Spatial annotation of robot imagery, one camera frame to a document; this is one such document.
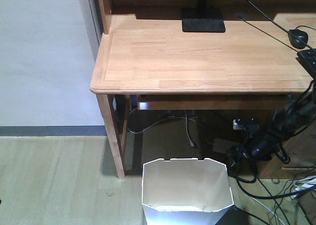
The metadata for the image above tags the white plastic trash bin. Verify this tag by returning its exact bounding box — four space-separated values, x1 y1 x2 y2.
142 158 234 225

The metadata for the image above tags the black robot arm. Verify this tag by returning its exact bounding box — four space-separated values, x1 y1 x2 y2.
227 80 316 162

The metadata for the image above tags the light wooden desk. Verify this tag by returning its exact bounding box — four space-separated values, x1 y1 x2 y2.
90 0 316 179

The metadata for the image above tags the white power strip under desk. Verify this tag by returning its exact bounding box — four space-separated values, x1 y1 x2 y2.
233 118 247 131

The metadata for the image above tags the black computer monitor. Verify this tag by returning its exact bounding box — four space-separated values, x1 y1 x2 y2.
181 0 226 33

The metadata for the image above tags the black computer mouse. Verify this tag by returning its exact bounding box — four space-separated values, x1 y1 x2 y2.
288 29 309 49

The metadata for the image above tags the black keyboard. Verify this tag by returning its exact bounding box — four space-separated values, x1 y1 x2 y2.
297 49 316 79

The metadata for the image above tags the white cable under desk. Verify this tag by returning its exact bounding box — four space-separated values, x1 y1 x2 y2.
127 109 198 149

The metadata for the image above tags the black monitor cable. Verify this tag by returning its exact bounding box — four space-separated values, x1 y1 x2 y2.
233 0 316 50

